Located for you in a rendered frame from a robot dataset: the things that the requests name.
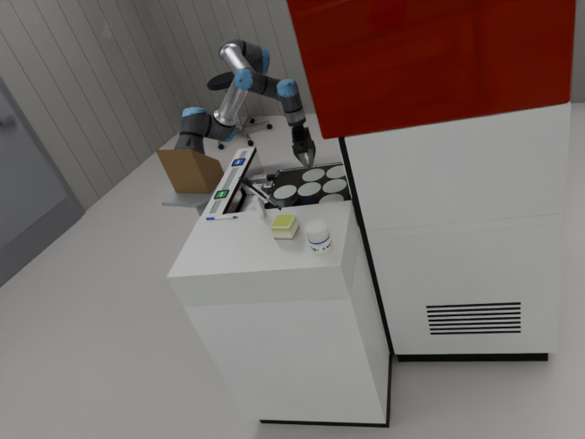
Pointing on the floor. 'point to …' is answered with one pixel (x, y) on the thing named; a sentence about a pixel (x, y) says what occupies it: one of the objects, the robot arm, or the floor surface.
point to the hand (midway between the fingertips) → (309, 166)
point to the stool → (237, 112)
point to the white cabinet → (304, 356)
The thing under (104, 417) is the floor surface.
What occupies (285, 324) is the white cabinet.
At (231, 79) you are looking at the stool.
